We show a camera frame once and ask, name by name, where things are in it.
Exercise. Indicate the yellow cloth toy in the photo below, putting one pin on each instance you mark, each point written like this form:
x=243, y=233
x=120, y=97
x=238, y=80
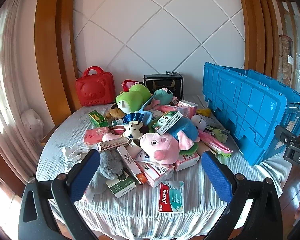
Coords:
x=204, y=111

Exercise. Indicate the red bear suitcase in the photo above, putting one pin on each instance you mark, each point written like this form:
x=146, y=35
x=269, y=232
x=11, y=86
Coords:
x=96, y=87

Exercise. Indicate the green frog plush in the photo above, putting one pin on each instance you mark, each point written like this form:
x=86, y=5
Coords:
x=131, y=97

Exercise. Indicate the grey cloth-covered desktop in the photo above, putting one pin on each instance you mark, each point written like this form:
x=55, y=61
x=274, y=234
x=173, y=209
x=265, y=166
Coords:
x=62, y=132

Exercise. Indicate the brown bear plush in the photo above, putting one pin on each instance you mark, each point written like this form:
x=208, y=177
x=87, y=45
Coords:
x=115, y=112

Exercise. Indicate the blue plastic hanger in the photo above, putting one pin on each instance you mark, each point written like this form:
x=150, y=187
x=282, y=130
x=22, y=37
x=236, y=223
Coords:
x=146, y=106

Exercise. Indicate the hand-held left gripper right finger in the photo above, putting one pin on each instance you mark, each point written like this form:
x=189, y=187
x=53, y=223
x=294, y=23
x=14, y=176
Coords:
x=215, y=177

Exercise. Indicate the blue ruffled toy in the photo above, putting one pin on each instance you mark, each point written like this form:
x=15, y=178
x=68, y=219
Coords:
x=132, y=117

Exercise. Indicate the white green medicine box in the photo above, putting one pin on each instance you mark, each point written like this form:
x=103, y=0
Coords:
x=122, y=186

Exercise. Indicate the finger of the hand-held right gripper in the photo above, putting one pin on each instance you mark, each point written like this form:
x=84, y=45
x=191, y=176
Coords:
x=283, y=133

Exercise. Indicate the grey plush toy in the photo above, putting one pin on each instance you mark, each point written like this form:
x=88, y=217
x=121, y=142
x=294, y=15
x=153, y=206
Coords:
x=107, y=167

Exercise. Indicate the white orange medicine box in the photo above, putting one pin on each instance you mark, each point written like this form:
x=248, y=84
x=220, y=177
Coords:
x=130, y=162

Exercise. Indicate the long purple white box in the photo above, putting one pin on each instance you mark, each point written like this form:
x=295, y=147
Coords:
x=112, y=145

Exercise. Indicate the white plush toy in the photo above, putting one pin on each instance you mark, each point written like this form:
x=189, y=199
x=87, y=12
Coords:
x=198, y=122

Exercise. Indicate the long pink packet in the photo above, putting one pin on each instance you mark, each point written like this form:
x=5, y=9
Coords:
x=215, y=143

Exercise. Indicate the small pink box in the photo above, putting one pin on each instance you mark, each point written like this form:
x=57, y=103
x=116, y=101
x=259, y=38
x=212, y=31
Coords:
x=187, y=161

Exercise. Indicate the white plastic bag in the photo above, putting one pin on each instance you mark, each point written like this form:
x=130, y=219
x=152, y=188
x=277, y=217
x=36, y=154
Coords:
x=32, y=122

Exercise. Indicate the red pink plush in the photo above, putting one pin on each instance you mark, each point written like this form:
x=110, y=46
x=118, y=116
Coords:
x=128, y=83

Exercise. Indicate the white blue sachet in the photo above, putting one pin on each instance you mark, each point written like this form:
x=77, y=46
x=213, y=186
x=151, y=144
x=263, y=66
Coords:
x=142, y=156

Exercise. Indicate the sheer curtain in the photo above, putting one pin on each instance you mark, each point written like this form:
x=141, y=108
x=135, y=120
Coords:
x=7, y=80

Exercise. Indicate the rolled patterned carpet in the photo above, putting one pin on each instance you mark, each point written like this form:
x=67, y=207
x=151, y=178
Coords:
x=286, y=55

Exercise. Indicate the white glove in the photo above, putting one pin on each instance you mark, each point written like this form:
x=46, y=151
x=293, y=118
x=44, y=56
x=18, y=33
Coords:
x=73, y=152

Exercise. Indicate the small white plush doll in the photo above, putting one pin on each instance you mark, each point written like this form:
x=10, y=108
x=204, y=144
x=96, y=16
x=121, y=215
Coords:
x=132, y=131

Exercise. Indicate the small green toy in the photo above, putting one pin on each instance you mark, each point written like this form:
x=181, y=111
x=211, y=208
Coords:
x=218, y=133

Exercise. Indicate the long dark red box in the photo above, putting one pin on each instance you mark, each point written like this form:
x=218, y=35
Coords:
x=117, y=130

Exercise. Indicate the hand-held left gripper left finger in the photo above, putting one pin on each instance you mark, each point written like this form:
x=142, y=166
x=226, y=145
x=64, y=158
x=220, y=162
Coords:
x=85, y=172

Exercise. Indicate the teal plush toy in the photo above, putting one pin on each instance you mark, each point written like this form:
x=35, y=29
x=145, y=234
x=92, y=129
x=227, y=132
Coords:
x=165, y=96

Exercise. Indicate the pink pig plush blue shirt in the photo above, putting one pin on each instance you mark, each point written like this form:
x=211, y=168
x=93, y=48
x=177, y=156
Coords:
x=162, y=142

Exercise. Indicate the red teal medicine box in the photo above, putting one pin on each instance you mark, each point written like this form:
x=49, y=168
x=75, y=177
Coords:
x=171, y=197

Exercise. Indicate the blue plastic crate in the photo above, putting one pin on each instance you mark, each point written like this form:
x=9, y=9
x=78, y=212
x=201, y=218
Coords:
x=250, y=110

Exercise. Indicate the pink flowered tissue pack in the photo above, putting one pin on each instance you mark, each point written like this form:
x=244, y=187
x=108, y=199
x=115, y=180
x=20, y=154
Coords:
x=95, y=136

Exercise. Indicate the pink white medicine box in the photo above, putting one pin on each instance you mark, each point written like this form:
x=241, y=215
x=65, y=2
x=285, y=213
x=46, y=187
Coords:
x=152, y=172

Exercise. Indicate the green white striped box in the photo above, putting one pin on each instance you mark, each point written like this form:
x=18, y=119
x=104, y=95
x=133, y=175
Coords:
x=167, y=121

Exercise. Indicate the black box with metal clasp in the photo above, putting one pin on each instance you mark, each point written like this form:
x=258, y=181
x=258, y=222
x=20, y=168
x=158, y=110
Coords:
x=162, y=81

